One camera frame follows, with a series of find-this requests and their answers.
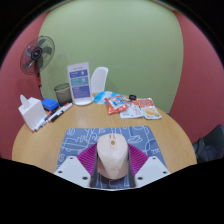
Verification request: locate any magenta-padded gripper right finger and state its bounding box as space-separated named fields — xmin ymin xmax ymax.
xmin=127 ymin=143 xmax=172 ymax=188

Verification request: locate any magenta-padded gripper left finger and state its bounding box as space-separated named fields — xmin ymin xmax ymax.
xmin=54 ymin=143 xmax=100 ymax=188

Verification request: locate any beige computer mouse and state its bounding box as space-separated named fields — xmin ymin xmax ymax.
xmin=96 ymin=133 xmax=130 ymax=180

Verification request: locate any blue patterned mouse pad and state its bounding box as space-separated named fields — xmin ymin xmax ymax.
xmin=55 ymin=125 xmax=165 ymax=190

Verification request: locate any black-capped whiteboard marker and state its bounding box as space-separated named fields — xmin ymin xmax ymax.
xmin=49 ymin=103 xmax=74 ymax=123
xmin=39 ymin=109 xmax=56 ymax=129

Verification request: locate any white and orange snack packet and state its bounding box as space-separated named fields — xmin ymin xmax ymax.
xmin=136 ymin=97 xmax=163 ymax=120

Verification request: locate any flat white snack packet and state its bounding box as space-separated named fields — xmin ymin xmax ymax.
xmin=119 ymin=99 xmax=144 ymax=119

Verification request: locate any black office chair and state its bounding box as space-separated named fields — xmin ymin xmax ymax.
xmin=192 ymin=124 xmax=224 ymax=164

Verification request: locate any blue whiteboard eraser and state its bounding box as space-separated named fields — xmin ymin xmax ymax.
xmin=41 ymin=97 xmax=60 ymax=112

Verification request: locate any white tissue box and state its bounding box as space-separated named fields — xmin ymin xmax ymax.
xmin=18 ymin=94 xmax=47 ymax=132

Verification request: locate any red snack packet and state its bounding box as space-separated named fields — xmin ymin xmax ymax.
xmin=104 ymin=95 xmax=130 ymax=116

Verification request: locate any dark mesh pen cup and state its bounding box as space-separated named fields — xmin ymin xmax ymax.
xmin=53 ymin=82 xmax=73 ymax=107

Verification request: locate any blue snack packet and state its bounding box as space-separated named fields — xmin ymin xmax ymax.
xmin=93 ymin=90 xmax=124 ymax=105

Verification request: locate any white and blue sign stand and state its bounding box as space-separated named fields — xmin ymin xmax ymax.
xmin=66 ymin=61 xmax=95 ymax=106

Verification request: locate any white chair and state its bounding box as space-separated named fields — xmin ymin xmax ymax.
xmin=90 ymin=66 xmax=110 ymax=95

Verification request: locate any red standing fan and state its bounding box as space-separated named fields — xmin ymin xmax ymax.
xmin=19 ymin=35 xmax=56 ymax=98

